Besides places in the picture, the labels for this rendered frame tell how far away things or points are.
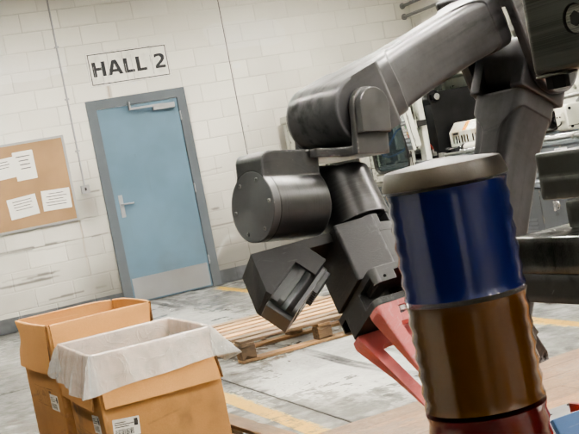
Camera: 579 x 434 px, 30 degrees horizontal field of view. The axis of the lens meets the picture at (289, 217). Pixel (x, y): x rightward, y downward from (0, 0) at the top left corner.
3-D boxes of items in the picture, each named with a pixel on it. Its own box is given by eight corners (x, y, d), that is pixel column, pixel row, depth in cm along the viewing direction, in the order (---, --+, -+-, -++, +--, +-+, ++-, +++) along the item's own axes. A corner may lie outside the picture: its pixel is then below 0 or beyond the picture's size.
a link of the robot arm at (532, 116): (479, 353, 95) (532, 20, 103) (426, 351, 101) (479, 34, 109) (524, 369, 99) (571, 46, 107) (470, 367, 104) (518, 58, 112)
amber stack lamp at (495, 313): (494, 378, 36) (477, 281, 36) (572, 390, 33) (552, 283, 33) (401, 409, 35) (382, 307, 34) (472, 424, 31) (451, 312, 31)
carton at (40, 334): (185, 429, 469) (158, 298, 466) (68, 464, 444) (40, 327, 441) (140, 412, 519) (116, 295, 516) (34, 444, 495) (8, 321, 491)
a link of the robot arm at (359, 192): (346, 224, 85) (314, 151, 88) (309, 261, 89) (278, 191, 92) (409, 219, 89) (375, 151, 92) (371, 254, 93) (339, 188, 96)
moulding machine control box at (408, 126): (400, 152, 952) (392, 109, 950) (421, 148, 961) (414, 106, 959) (410, 151, 935) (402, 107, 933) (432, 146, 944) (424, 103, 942)
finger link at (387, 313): (416, 393, 79) (365, 282, 83) (389, 424, 86) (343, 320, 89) (494, 366, 82) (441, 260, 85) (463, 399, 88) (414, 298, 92)
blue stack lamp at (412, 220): (476, 276, 36) (458, 178, 36) (551, 278, 33) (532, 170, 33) (381, 302, 34) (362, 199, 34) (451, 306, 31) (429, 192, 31)
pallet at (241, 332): (336, 313, 817) (333, 294, 817) (405, 319, 727) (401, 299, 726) (189, 351, 767) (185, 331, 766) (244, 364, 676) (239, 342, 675)
